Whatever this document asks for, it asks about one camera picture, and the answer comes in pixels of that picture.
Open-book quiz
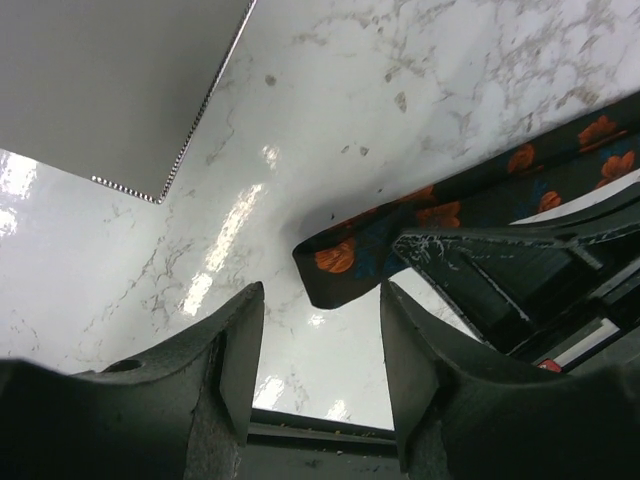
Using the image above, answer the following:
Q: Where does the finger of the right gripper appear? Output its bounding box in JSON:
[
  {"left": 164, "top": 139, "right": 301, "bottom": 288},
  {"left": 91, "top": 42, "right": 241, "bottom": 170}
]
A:
[{"left": 393, "top": 184, "right": 639, "bottom": 370}]

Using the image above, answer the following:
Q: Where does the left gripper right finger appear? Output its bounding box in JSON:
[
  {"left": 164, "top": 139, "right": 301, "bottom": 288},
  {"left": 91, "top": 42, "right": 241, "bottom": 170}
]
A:
[{"left": 380, "top": 282, "right": 639, "bottom": 479}]

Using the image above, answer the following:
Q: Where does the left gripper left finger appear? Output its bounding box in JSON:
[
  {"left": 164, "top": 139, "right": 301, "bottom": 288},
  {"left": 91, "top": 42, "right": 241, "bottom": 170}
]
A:
[{"left": 1, "top": 282, "right": 264, "bottom": 479}]

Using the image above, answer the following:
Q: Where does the black orange floral tie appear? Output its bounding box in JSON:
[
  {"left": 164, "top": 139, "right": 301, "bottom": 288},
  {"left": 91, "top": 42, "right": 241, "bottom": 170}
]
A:
[{"left": 293, "top": 94, "right": 639, "bottom": 310}]

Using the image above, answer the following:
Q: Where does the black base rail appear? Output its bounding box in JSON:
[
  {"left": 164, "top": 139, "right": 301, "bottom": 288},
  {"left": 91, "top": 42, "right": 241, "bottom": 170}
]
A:
[{"left": 236, "top": 409, "right": 404, "bottom": 480}]

